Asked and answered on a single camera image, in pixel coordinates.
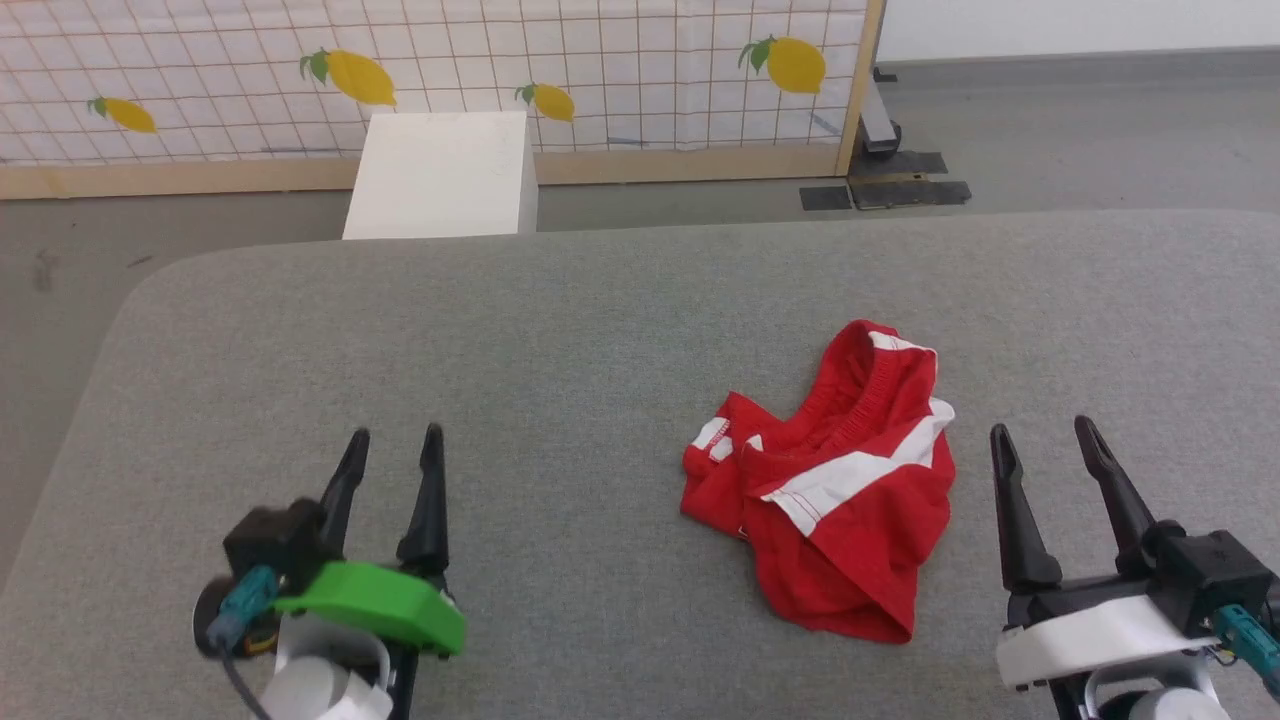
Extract teal plugged right arm cable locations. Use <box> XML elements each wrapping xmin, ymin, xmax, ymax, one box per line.
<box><xmin>1212</xmin><ymin>604</ymin><xmax>1280</xmax><ymax>703</ymax></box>

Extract red shorts with white stripes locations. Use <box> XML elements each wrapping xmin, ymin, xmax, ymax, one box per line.
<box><xmin>680</xmin><ymin>319</ymin><xmax>958</xmax><ymax>645</ymax></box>

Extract white rectangular box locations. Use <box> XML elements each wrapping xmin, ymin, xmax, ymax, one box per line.
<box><xmin>342</xmin><ymin>110</ymin><xmax>539</xmax><ymax>241</ymax></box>

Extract teal plugged left arm cable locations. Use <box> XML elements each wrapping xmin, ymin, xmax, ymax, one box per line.
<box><xmin>194</xmin><ymin>565</ymin><xmax>279</xmax><ymax>720</ymax></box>

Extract grey fabric sofa cushion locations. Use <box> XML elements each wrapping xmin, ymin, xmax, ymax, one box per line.
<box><xmin>0</xmin><ymin>208</ymin><xmax>1280</xmax><ymax>720</ymax></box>

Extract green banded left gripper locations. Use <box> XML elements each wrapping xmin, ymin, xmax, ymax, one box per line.
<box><xmin>272</xmin><ymin>422</ymin><xmax>467</xmax><ymax>720</ymax></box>

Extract grey metal partition foot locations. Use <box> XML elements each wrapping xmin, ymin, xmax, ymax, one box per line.
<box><xmin>858</xmin><ymin>64</ymin><xmax>904</xmax><ymax>157</ymax></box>

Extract teal plugged arm cable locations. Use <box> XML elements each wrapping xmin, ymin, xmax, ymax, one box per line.
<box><xmin>1212</xmin><ymin>604</ymin><xmax>1280</xmax><ymax>703</ymax></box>
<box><xmin>194</xmin><ymin>565</ymin><xmax>279</xmax><ymax>720</ymax></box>

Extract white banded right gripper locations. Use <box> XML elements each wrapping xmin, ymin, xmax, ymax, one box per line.
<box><xmin>989</xmin><ymin>415</ymin><xmax>1223</xmax><ymax>720</ymax></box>

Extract large black floor mat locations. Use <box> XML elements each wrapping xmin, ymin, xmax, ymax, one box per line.
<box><xmin>847</xmin><ymin>150</ymin><xmax>973</xmax><ymax>212</ymax></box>

